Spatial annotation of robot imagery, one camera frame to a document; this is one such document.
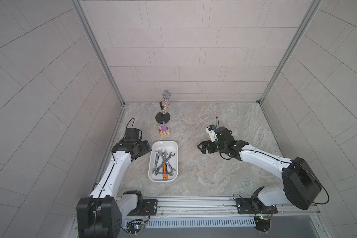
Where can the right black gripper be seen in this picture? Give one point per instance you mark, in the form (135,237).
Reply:
(209,144)

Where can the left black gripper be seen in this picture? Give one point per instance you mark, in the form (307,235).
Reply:
(145,147)

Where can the silver combination wrench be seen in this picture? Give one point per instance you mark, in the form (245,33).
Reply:
(157,157)

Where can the long silver wrench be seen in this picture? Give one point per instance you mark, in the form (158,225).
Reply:
(156,170)

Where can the orange handled adjustable wrench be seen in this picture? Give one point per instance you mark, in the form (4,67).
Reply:
(165,167)

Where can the white storage box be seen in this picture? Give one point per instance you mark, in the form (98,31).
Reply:
(169,146)

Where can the small silver wrench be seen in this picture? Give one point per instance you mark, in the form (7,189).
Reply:
(172,170)

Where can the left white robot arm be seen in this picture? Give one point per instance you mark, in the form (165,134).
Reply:
(101,215)

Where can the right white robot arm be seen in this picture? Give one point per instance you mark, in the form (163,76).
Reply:
(299,186)

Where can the purple toy on wooden block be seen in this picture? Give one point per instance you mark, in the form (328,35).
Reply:
(163,129)

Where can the left green circuit board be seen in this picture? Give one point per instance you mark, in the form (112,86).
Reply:
(135,226)

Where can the green circuit board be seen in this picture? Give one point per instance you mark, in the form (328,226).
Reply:
(135,226)
(262,224)

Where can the right green circuit board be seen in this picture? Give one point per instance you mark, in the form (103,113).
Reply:
(262,224)

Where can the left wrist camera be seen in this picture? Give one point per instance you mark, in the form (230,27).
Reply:
(132,135)

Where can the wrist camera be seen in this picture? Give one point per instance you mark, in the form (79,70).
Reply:
(215,132)
(132,135)

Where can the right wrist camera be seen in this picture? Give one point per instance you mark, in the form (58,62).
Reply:
(215,132)

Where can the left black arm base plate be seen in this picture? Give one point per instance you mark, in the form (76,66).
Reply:
(148,207)

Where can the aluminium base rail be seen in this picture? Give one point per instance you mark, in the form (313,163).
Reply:
(209,212)

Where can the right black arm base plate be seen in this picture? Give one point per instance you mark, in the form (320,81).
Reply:
(244,206)

